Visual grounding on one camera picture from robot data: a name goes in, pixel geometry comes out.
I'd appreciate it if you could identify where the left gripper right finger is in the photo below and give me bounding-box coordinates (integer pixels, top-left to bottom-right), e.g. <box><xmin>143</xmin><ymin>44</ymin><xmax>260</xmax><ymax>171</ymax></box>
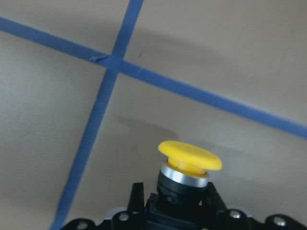
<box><xmin>202</xmin><ymin>182</ymin><xmax>227</xmax><ymax>216</ymax></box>

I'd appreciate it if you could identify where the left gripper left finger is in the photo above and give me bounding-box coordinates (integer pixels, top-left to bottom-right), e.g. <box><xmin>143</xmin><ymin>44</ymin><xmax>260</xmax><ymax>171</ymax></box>
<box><xmin>128</xmin><ymin>182</ymin><xmax>145</xmax><ymax>216</ymax></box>

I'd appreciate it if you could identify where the yellow push button switch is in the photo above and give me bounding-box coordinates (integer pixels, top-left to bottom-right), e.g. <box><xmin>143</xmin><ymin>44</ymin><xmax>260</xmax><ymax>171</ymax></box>
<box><xmin>145</xmin><ymin>140</ymin><xmax>222</xmax><ymax>230</ymax></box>

